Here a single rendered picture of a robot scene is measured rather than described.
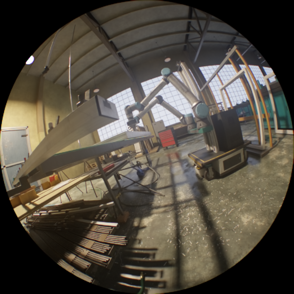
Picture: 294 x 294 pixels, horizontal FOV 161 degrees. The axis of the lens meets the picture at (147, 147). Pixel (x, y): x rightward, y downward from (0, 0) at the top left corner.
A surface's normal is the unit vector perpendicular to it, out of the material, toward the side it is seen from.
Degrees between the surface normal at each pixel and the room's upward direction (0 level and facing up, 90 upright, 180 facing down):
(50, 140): 90
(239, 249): 0
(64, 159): 90
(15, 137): 90
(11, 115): 90
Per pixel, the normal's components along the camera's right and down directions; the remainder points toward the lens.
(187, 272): -0.32, -0.94
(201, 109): -0.29, 0.25
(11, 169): 0.93, -0.30
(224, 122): -0.12, 0.11
